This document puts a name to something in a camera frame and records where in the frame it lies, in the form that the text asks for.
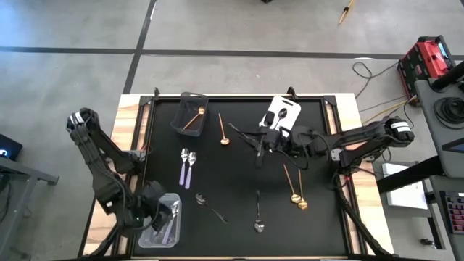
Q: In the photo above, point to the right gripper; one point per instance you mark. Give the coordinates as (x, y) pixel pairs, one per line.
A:
(277, 139)

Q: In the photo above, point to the black device blue light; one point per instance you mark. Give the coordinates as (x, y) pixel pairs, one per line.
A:
(11, 146)

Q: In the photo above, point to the white plastic bin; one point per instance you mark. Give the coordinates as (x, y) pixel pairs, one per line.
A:
(291, 108)

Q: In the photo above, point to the black diagonal bar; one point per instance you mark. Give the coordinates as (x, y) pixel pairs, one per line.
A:
(409, 175)

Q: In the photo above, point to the red black tool box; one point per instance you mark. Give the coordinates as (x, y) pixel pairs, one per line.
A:
(429, 54)

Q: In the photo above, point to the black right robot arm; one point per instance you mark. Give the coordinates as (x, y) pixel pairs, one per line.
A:
(362, 136)

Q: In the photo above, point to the grey metal desk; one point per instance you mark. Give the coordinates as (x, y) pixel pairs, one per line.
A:
(21, 174)

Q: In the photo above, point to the black table mat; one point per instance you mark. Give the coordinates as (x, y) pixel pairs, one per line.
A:
(290, 235)

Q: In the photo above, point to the clear plastic container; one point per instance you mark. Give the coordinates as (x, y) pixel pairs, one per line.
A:
(152, 241)

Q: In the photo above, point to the small black clamp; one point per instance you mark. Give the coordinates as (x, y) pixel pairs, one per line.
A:
(427, 242)

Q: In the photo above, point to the black tube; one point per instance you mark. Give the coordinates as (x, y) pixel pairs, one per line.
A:
(447, 76)

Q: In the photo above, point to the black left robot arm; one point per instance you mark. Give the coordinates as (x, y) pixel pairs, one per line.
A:
(105, 181)

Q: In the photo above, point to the black table frame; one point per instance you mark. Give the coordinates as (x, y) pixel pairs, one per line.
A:
(235, 97)

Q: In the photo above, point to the dark keyboard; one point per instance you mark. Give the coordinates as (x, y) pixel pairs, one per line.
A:
(456, 214)

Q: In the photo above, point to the grey cart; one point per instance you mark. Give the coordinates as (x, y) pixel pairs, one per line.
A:
(426, 116)

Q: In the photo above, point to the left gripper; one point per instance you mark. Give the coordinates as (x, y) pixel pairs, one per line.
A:
(156, 210)

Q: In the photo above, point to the white sheet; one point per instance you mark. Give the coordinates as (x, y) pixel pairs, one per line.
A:
(406, 195)

